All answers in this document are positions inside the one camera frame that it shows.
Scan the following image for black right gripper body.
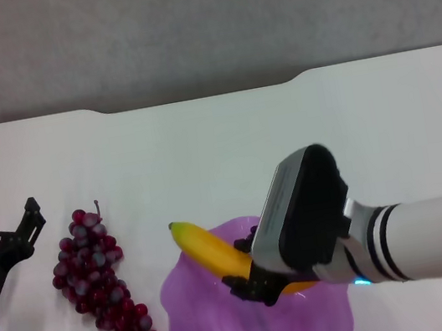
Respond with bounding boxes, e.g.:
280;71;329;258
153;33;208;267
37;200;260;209
246;257;292;310

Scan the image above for yellow banana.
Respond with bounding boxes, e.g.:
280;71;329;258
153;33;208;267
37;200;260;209
167;199;320;313

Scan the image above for red grape bunch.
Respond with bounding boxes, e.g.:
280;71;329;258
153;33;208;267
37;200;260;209
40;192;162;331

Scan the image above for purple wavy plastic plate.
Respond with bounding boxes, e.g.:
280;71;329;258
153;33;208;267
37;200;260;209
149;199;359;331

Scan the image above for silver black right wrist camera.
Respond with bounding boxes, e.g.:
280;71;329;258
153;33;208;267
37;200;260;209
233;138;365;297

